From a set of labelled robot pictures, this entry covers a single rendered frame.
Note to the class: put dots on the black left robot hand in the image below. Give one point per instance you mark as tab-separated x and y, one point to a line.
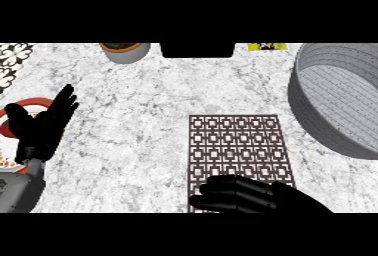
41	126

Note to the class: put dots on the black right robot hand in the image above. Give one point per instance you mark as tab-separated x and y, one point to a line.
255	196

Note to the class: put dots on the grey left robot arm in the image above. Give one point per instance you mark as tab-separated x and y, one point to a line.
16	188

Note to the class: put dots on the brown patterned placemat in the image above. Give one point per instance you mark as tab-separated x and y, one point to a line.
236	146

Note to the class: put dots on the grey round basket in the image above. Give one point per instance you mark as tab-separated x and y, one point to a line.
339	100

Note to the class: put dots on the red rimmed plate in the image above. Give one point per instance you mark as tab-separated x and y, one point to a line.
9	133

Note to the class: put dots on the black white patterned cloth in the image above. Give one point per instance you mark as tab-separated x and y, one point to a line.
10	65

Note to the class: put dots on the grey plant pot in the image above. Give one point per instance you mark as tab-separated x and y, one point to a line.
125	51

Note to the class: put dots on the black rectangular appliance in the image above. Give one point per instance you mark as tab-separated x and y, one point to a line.
196	50

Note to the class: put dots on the yellow green box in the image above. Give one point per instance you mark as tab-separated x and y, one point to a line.
267	46

